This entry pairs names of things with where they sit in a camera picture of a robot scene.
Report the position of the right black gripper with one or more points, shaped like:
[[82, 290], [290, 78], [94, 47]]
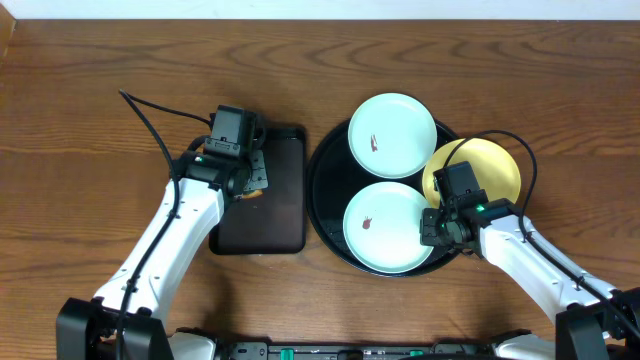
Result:
[[429, 235]]

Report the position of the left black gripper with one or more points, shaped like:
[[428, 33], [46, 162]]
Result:
[[258, 174]]

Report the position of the pale green plate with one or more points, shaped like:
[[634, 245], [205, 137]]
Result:
[[381, 227], [392, 135]]

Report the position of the green and yellow sponge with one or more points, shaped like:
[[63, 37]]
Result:
[[252, 194]]

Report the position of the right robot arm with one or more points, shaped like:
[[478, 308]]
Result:
[[592, 318]]

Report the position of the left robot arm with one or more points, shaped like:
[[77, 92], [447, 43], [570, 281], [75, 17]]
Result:
[[126, 317]]

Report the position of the black rectangular tray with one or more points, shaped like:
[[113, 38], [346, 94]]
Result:
[[274, 222]]

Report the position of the black round tray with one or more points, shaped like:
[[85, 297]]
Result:
[[333, 177]]

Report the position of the yellow plate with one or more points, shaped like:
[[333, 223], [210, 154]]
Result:
[[495, 169]]

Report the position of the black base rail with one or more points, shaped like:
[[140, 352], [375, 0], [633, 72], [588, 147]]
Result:
[[265, 351]]

